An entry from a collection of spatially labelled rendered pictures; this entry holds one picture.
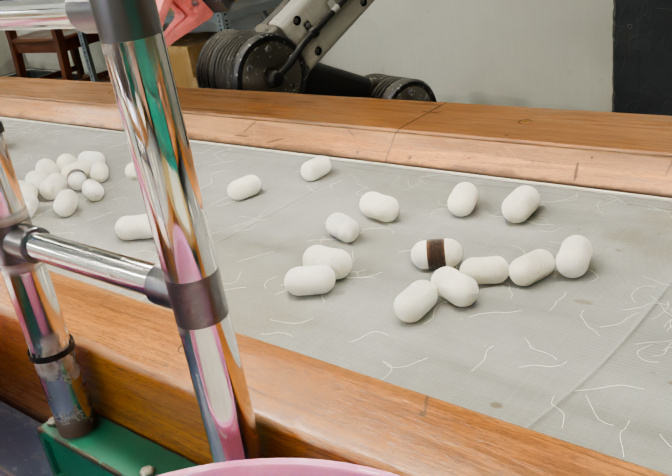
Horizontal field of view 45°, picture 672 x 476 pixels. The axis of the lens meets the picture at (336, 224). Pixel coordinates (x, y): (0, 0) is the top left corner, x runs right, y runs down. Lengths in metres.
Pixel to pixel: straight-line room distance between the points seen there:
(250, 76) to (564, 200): 0.66
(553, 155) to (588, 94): 2.15
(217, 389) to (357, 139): 0.46
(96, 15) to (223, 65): 0.91
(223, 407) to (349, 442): 0.06
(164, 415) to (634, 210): 0.35
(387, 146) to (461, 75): 2.32
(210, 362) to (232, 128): 0.57
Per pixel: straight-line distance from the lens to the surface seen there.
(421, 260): 0.54
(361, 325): 0.50
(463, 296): 0.49
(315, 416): 0.39
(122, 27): 0.31
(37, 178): 0.87
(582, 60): 2.81
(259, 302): 0.55
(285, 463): 0.36
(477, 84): 3.04
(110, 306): 0.54
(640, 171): 0.65
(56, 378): 0.49
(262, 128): 0.87
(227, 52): 1.22
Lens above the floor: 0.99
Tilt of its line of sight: 23 degrees down
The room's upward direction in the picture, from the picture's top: 10 degrees counter-clockwise
